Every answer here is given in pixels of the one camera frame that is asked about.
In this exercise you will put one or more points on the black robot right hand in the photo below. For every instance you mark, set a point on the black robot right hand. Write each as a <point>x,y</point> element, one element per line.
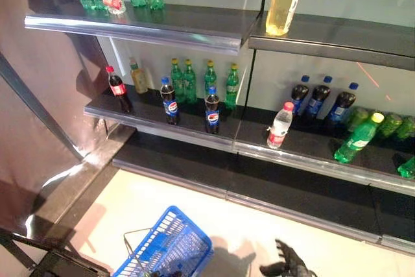
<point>291,262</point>

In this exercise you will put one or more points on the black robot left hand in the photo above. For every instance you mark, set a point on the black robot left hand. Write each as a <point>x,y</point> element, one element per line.
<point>168,273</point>

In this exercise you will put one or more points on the blue plastic shopping basket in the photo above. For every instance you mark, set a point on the blue plastic shopping basket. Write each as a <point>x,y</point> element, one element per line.
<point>181,244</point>

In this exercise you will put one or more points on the black shelf board silver edge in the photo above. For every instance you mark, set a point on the black shelf board silver edge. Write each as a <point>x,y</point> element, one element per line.
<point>146,111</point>
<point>181,163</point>
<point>308,196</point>
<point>181,20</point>
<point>311,147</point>

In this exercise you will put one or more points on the clear water bottle red cap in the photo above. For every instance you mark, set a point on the clear water bottle red cap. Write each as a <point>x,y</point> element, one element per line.
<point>279,127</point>

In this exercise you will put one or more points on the green soda bottle yellow cap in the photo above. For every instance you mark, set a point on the green soda bottle yellow cap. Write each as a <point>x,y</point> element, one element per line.
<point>232,89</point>
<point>177,79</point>
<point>210,76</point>
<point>190,82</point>
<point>356,140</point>

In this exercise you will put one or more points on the pepsi bottle blue cap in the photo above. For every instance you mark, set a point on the pepsi bottle blue cap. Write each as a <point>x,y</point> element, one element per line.
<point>212,115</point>
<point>317,97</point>
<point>299,93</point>
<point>170,105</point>
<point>342,103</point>

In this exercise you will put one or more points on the cola bottle red cap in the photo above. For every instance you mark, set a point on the cola bottle red cap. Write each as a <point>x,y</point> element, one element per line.
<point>118,89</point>

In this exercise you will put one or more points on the small yellow tea bottle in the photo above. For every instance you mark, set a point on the small yellow tea bottle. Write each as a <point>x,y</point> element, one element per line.
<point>139,79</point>

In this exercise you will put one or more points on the dark diagonal metal bar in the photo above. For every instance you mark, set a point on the dark diagonal metal bar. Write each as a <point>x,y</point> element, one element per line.
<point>35,105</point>

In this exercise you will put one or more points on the black shelf board dark edge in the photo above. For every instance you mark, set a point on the black shelf board dark edge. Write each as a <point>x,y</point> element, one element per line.
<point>340,37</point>

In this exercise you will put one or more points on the black metal frame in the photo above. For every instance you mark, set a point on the black metal frame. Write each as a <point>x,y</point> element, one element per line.
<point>48,257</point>

